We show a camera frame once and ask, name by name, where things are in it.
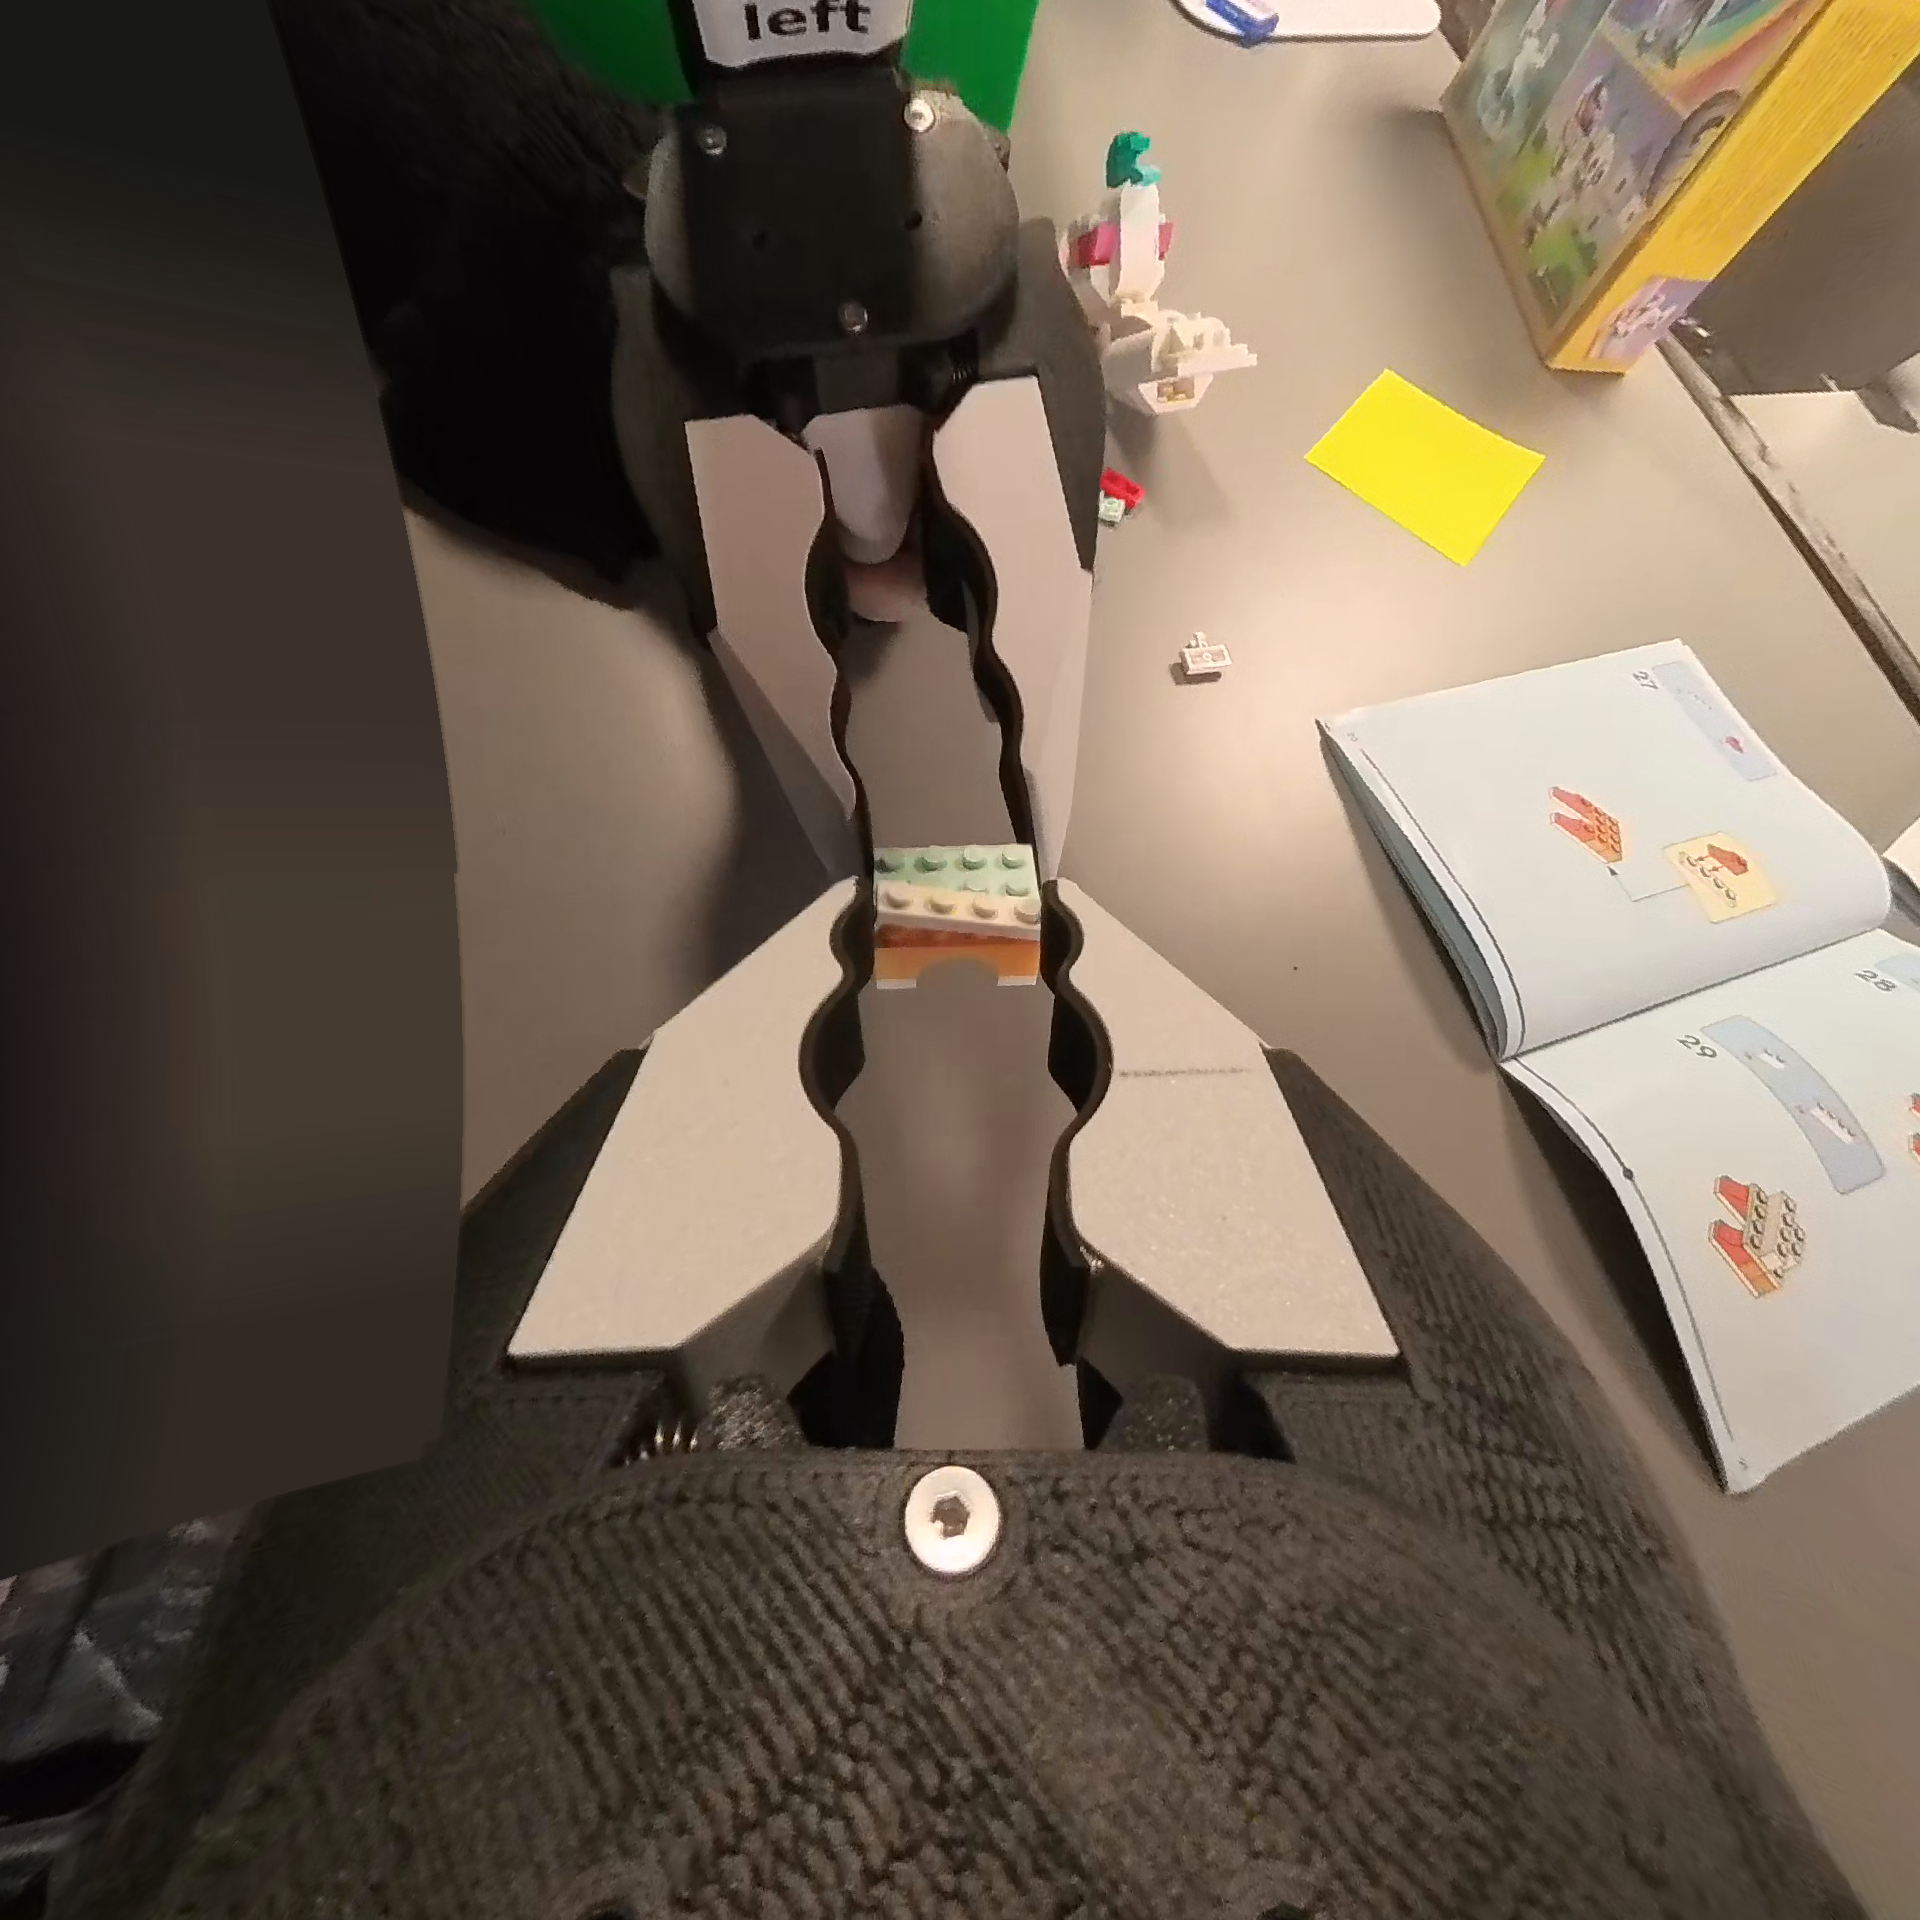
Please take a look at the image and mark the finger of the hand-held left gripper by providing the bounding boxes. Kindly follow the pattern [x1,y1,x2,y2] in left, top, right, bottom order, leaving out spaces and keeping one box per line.
[919,376,1098,881]
[682,417,880,885]

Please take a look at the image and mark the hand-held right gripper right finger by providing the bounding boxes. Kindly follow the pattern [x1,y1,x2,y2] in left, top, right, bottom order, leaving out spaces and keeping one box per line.
[1031,878,1409,1373]

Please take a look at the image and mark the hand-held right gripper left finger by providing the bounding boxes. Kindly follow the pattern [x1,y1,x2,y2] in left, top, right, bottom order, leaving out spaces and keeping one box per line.
[509,878,903,1370]

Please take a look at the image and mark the small green white orange lego assembly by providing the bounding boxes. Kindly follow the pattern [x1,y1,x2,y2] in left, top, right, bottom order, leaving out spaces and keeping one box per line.
[872,842,1049,996]

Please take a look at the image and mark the person's left forearm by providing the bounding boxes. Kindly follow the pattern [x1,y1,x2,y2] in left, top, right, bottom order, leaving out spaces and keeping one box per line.
[270,0,706,602]

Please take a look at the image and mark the white lego unicorn model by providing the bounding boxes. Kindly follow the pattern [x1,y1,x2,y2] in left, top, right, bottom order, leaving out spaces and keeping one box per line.
[1056,130,1264,417]

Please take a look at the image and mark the open lego instruction booklet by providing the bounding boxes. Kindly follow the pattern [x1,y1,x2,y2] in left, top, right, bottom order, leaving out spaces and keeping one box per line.
[1318,642,1920,1498]

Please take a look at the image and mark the yellow lego set box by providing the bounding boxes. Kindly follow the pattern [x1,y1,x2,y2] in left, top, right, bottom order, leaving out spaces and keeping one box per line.
[1439,0,1920,376]

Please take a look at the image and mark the green plastic bin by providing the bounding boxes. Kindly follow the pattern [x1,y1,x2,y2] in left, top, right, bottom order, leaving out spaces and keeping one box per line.
[503,0,1047,139]

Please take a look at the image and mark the yellow sticky note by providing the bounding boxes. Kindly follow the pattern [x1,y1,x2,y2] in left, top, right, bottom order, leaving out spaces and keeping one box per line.
[1304,369,1547,570]

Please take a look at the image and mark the white plate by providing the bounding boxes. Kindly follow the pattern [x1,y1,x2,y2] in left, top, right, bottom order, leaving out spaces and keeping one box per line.
[1170,0,1446,50]

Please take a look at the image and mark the black flat panel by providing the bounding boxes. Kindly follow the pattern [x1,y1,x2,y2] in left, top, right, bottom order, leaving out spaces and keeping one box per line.
[1657,82,1920,404]

